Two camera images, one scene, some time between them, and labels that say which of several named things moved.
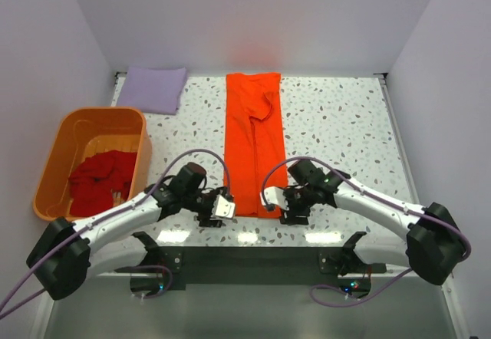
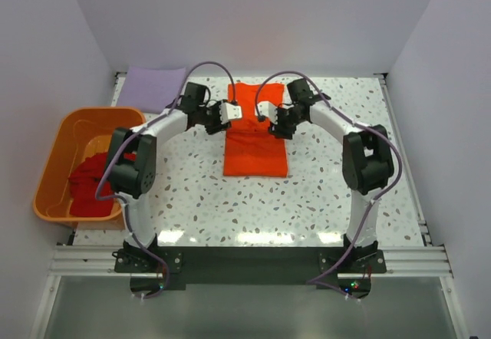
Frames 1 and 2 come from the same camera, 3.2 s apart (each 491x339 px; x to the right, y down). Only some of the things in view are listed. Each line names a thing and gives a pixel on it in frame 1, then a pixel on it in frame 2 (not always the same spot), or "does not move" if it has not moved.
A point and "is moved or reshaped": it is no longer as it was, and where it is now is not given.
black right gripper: (293, 208) -> (280, 126)
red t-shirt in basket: (91, 183) does not move
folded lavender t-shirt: (153, 90) does not move
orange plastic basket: (101, 156) does not move
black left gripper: (209, 212) -> (216, 123)
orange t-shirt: (254, 136) is moved or reshaped
